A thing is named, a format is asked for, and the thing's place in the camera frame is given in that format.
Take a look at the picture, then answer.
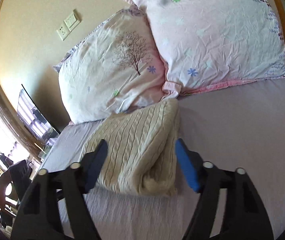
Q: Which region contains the dark wooden chair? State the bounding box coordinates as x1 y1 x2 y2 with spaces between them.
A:
0 160 32 228

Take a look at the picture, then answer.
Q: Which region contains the pink flower-print right pillow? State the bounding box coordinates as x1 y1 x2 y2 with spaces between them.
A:
125 0 285 97

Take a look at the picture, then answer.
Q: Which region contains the pink tree-print left pillow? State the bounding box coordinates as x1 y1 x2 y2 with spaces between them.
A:
53 5 176 124

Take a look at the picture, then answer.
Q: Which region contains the white wall switch plate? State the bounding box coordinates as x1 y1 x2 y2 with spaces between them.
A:
64 10 81 31

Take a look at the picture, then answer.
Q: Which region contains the brown wooden window frame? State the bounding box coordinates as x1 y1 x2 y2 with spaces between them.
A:
0 86 43 163

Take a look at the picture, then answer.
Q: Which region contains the white wall power socket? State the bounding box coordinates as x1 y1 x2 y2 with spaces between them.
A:
56 22 70 41

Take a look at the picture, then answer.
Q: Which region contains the black framed glossy panel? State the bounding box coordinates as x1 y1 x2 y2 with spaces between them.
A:
17 86 60 146

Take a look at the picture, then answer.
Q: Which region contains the beige cable-knit sweater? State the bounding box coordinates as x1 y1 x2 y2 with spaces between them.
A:
80 99 180 196

